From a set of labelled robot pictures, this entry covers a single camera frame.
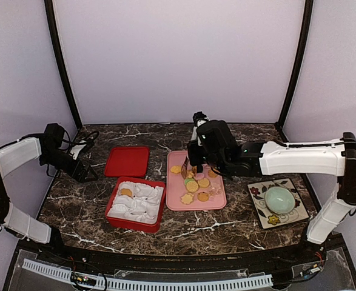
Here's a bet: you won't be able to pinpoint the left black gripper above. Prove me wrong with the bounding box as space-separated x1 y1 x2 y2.
40 148 98 183

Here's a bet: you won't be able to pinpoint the flower cookie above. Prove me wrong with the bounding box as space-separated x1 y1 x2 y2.
119 188 133 197
181 193 194 205

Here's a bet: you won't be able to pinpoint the round tan cookie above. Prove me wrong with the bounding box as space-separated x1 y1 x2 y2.
186 170 195 179

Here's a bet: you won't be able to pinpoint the swirl butter cookie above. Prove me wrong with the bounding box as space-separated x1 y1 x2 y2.
186 179 199 193

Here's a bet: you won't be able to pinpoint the red cookie box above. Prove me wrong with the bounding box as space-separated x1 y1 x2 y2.
105 177 166 233

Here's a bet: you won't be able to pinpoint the metal serving tongs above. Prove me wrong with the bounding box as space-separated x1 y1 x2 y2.
181 112 209 179

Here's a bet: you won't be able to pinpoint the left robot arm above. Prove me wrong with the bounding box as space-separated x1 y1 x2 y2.
0 133 98 264

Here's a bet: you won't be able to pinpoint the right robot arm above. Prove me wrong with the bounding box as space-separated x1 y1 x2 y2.
187 133 356 263

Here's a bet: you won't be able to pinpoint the swirl cookie right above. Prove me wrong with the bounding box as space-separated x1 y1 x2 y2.
207 169 218 178

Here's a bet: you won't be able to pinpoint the pink round cookie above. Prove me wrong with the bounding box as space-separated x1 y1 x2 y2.
195 173 204 179

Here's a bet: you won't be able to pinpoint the clear wrapped star candies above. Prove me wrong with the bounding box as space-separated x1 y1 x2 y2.
206 182 223 197

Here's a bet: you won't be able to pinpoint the round waffle cookie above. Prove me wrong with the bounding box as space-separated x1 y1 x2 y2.
197 178 210 189

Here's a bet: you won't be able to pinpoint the pink tray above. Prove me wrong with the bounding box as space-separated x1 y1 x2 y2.
166 151 227 211

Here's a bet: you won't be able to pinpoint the round orange cookie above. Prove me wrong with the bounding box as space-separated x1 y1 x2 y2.
197 192 210 202

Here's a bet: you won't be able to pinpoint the red box lid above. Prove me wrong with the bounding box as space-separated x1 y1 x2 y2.
104 146 150 178

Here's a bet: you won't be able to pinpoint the floral square plate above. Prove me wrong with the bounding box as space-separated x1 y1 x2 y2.
247 178 309 229

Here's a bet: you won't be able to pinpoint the fish shaped cookie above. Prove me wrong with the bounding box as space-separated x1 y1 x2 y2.
170 166 182 174

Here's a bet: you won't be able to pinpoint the white paper cupcake liners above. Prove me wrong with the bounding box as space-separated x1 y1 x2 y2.
107 181 164 225

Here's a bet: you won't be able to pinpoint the light green bowl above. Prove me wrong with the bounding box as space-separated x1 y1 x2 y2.
264 186 295 215

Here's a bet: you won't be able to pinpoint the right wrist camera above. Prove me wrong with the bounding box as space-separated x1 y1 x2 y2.
196 120 238 154

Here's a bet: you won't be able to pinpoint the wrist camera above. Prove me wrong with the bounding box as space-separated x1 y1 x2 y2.
196 120 238 154
44 123 65 147

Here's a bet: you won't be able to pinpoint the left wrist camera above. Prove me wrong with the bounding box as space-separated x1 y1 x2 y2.
44 123 65 147

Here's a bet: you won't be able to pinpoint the white cable duct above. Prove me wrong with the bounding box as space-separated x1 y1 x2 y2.
22 258 273 291

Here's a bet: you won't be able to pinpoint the right black frame post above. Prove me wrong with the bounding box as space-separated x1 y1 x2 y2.
275 0 314 130

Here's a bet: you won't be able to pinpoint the black frame post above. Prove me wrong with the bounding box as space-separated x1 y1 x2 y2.
44 0 83 130
275 0 314 130

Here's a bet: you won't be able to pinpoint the left black frame post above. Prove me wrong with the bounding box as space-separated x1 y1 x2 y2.
44 0 83 130

